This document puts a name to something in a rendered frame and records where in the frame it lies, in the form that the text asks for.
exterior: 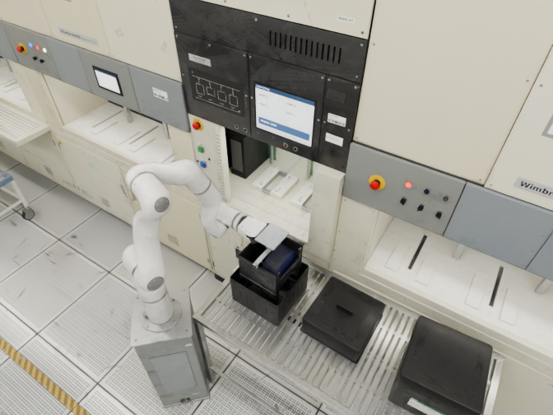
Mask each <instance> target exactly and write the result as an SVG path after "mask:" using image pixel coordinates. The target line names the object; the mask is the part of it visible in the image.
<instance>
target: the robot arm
mask: <svg viewBox="0 0 553 415"><path fill-rule="evenodd" d="M126 183H127V186H128V187H129V188H130V190H131V191H132V192H133V194H134V195H135V196H136V197H137V199H138V201H139V203H140V204H141V210H140V211H139V212H137V213H136V214H135V216H134V218H133V221H132V237H133V244H132V245H130V246H128V247H127V248H126V249H125V250H124V252H123V266H124V267H125V269H126V271H127V273H128V276H129V277H130V279H131V280H132V283H133V285H134V286H135V288H136V290H137V293H138V295H139V296H140V299H141V301H142V304H143V306H144V307H143V309H142V312H141V322H142V325H143V327H144V328H145V329H147V330H149V331H151V332H154V333H159V332H164V331H166V330H168V329H171V328H172V327H174V326H175V325H176V324H177V322H178V321H179V318H180V316H181V306H180V304H179V302H178V301H177V300H175V299H174V298H173V297H170V296H169V293H168V290H167V287H166V285H165V277H166V271H165V262H164V258H163V254H162V251H161V247H160V220H161V218H162V217H163V216H164V215H165V214H166V213H168V211H169V210H170V207H171V197H170V193H169V191H168V190H167V188H166V187H165V186H164V185H163V184H169V185H185V186H186V187H187V188H188V189H189V190H190V191H191V192H192V193H193V194H194V195H195V196H196V197H197V198H198V199H199V200H200V201H201V202H202V207H201V213H200V218H201V223H202V225H203V227H204V228H205V229H206V231H207V232H208V233H209V234H210V235H212V236H213V237H215V238H217V239H220V238H221V237H222V236H223V235H224V234H225V233H226V231H227V230H228V229H229V228H232V229H234V230H236V231H238V232H239V233H240V234H241V235H242V236H243V237H244V238H245V239H247V240H249V241H250V242H251V243H252V244H255V243H259V242H257V241H256V240H255V238H256V237H257V236H258V235H259V234H260V233H261V232H262V231H263V230H264V229H265V228H266V226H268V225H269V224H270V223H265V222H264V221H261V220H258V219H257V218H254V217H247V216H246V214H244V213H242V212H240V211H238V210H236V209H234V208H232V207H230V206H228V205H226V204H224V203H222V202H221V201H222V195H221V192H220V191H219V189H218V188H217V187H216V186H215V185H214V184H213V183H212V181H211V180H210V179H209V177H208V176H207V175H206V174H205V172H204V171H203V170H202V169H201V167H200V166H199V165H198V164H197V163H196V162H194V161H192V160H189V159H183V160H178V161H173V162H170V163H141V164H138V165H136V166H134V167H132V168H131V169H130V170H129V171H128V172H127V174H126Z"/></svg>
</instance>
